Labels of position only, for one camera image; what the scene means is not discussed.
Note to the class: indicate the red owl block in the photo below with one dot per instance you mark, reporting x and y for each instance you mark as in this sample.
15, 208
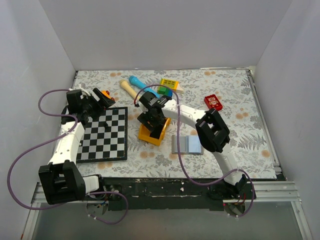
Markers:
212, 101

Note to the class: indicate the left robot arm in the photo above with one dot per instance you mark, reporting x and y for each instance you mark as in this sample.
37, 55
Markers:
67, 150

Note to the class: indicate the grey card holder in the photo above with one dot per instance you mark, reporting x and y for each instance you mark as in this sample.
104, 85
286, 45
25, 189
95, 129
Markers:
189, 145

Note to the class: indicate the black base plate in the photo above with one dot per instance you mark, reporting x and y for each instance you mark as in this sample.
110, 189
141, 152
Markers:
159, 194

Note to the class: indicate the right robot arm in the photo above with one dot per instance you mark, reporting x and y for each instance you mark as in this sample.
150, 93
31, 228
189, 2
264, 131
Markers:
212, 132

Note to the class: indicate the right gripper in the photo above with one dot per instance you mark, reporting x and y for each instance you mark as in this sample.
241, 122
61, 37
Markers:
143, 119

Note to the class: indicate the colourful block house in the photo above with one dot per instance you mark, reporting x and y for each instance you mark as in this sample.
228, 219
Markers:
169, 86

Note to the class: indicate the orange toy car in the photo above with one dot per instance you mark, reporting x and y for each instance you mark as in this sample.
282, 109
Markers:
107, 94

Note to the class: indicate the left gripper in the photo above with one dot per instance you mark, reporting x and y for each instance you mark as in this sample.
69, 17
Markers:
100, 108

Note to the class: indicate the black white chessboard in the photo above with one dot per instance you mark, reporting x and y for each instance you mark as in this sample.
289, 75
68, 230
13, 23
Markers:
100, 144

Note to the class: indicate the aluminium frame rail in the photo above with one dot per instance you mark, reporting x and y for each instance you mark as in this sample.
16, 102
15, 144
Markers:
275, 214

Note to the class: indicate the cream wooden pin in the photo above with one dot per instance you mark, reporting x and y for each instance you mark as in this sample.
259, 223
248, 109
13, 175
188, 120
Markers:
125, 85

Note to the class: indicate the yellow toy bin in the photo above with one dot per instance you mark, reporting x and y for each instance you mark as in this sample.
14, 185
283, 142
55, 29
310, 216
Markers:
154, 137

